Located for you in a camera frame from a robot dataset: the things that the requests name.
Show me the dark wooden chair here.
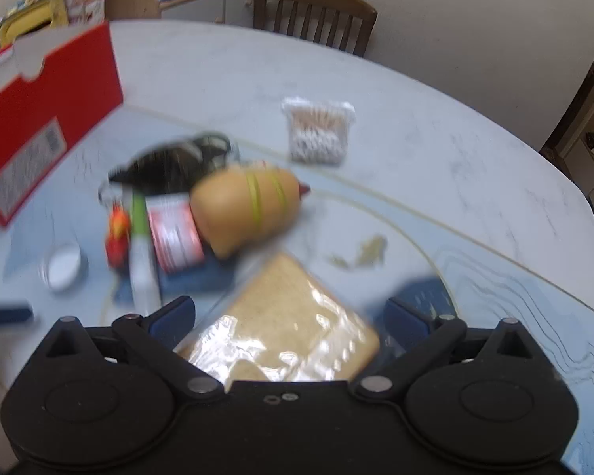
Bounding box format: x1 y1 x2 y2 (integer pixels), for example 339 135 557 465
252 0 378 57

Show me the red cardboard box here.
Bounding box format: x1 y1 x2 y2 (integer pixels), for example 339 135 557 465
0 22 125 228

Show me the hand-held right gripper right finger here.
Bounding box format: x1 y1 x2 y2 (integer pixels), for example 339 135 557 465
354 297 551 403

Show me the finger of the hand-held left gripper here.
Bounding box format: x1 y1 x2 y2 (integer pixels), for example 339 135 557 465
0 301 34 328

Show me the green and white tube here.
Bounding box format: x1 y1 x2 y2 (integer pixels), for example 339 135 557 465
129 192 162 308

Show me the hot dog plush toy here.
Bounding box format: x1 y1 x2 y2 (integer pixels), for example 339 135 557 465
190 165 312 259

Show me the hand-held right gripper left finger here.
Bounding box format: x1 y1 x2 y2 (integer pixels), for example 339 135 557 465
44 295 227 401

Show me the pink and white small box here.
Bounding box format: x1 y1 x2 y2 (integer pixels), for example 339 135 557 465
146 197 209 274

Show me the red horse keychain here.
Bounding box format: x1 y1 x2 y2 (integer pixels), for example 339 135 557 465
98 183 132 271

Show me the yellow sponge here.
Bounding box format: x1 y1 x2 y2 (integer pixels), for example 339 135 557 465
173 251 381 393

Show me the bag of cotton swabs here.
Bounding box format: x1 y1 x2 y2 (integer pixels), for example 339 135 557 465
281 96 356 165

